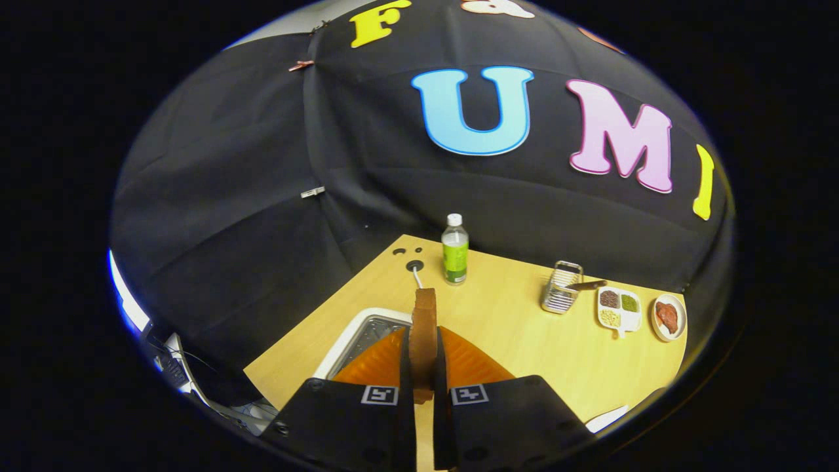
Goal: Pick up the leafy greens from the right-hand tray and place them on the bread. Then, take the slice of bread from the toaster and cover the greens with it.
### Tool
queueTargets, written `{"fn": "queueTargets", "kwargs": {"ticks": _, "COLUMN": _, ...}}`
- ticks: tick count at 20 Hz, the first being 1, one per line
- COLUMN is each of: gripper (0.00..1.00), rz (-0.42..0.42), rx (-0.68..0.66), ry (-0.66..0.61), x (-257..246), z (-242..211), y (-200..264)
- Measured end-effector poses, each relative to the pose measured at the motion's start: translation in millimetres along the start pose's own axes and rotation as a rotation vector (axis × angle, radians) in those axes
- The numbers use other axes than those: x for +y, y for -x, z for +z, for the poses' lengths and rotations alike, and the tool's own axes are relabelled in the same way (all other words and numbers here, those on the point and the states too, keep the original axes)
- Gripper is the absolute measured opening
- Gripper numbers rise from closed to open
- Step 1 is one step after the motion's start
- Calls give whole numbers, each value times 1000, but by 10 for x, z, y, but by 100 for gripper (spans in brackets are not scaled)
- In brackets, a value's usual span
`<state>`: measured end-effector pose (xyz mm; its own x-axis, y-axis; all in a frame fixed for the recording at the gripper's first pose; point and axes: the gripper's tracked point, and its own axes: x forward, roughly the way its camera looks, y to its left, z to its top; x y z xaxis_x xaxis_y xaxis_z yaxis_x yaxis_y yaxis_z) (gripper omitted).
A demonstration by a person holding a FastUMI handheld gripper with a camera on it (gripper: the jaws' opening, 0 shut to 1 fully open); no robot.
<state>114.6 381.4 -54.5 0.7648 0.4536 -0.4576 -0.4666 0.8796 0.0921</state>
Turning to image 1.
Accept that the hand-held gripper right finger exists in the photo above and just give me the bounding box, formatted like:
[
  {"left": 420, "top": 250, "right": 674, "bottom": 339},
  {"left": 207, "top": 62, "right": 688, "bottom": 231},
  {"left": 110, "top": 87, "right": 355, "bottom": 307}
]
[{"left": 433, "top": 326, "right": 594, "bottom": 471}]

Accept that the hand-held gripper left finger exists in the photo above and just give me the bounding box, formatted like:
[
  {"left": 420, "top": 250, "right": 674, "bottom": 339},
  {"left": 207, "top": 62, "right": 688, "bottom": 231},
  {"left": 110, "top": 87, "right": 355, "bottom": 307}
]
[{"left": 265, "top": 326, "right": 418, "bottom": 471}]

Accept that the plain toast bread slice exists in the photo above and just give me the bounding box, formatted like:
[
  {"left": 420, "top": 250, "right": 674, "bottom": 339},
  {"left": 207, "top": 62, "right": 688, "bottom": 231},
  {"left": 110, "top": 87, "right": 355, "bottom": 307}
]
[{"left": 410, "top": 287, "right": 439, "bottom": 404}]

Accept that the white toaster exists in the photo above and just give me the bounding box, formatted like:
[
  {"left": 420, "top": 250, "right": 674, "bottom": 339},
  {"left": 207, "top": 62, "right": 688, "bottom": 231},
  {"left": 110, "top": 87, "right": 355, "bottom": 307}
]
[{"left": 313, "top": 307, "right": 414, "bottom": 381}]

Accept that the white square plate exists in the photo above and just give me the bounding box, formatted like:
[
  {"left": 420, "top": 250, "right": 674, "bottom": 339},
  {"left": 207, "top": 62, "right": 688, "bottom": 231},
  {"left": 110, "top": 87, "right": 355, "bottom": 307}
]
[{"left": 585, "top": 404, "right": 630, "bottom": 433}]

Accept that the white divided bean dish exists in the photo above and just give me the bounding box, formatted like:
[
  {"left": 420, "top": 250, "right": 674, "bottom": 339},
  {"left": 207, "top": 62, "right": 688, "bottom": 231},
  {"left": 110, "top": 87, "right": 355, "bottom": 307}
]
[{"left": 596, "top": 286, "right": 642, "bottom": 339}]

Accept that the green label clear bottle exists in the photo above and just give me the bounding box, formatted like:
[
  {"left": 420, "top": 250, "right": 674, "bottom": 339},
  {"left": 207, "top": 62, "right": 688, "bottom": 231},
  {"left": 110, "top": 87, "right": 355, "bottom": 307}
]
[{"left": 440, "top": 213, "right": 470, "bottom": 286}]

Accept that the brown meat piece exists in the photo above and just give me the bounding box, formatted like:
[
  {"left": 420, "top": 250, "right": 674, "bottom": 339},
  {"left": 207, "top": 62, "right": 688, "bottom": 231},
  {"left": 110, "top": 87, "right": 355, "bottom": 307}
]
[{"left": 655, "top": 301, "right": 680, "bottom": 335}]

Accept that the round white plate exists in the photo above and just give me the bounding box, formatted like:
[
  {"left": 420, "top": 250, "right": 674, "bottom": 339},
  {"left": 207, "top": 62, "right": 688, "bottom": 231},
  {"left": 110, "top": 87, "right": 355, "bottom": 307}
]
[{"left": 650, "top": 293, "right": 688, "bottom": 343}]

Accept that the black backdrop cloth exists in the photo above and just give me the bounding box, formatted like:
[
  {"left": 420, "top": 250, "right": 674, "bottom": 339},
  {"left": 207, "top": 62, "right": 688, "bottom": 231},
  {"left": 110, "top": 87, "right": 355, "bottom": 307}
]
[{"left": 108, "top": 0, "right": 735, "bottom": 407}]

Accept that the bright monitor screen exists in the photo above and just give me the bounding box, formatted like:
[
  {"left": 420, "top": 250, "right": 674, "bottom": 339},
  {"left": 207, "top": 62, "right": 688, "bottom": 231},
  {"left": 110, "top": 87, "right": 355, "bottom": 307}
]
[{"left": 108, "top": 249, "right": 151, "bottom": 335}]

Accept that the wire mesh utensil holder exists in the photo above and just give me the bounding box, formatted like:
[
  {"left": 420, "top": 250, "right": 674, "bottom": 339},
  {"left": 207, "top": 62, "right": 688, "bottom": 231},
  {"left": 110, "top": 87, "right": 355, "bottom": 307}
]
[{"left": 541, "top": 260, "right": 584, "bottom": 315}]

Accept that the white equipment frame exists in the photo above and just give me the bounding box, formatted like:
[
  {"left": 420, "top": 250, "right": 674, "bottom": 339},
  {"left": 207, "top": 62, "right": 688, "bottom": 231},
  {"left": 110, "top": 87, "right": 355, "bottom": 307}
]
[{"left": 141, "top": 321, "right": 276, "bottom": 437}]

